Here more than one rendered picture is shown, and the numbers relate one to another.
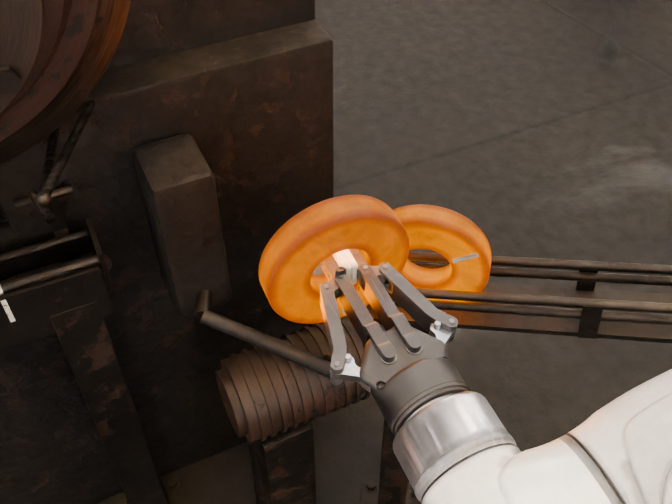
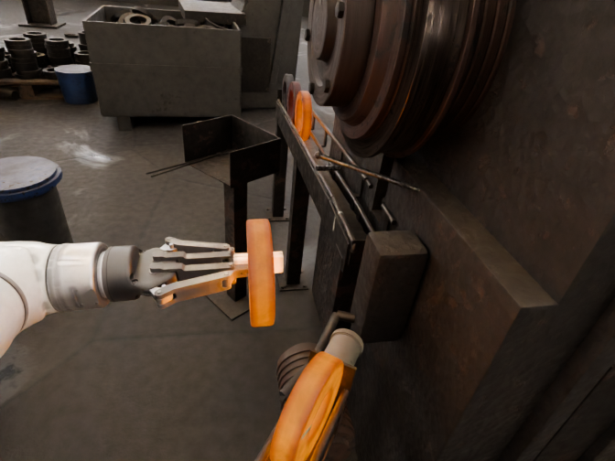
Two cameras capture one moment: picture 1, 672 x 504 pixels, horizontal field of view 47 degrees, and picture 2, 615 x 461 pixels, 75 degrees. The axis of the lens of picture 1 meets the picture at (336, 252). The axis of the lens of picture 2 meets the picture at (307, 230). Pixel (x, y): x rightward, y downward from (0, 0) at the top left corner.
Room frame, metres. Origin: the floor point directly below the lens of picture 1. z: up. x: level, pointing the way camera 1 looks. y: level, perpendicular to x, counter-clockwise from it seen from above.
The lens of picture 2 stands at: (0.68, -0.42, 1.21)
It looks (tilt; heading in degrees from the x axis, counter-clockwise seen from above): 34 degrees down; 101
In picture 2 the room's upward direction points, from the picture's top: 6 degrees clockwise
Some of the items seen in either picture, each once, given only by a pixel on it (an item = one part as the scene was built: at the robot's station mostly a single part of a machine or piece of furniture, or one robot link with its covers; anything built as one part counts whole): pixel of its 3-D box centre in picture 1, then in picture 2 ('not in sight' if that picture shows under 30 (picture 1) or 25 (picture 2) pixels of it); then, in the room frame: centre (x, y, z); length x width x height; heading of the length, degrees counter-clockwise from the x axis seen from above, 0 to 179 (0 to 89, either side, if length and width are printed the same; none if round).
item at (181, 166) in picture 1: (184, 227); (386, 288); (0.73, 0.20, 0.68); 0.11 x 0.08 x 0.24; 25
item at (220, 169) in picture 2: not in sight; (232, 223); (0.17, 0.74, 0.36); 0.26 x 0.20 x 0.72; 150
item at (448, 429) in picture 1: (451, 445); (86, 275); (0.32, -0.09, 0.83); 0.09 x 0.06 x 0.09; 114
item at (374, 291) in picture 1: (387, 313); (194, 273); (0.46, -0.05, 0.84); 0.11 x 0.01 x 0.04; 23
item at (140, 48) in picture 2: not in sight; (171, 65); (-1.17, 2.61, 0.39); 1.03 x 0.83 x 0.79; 29
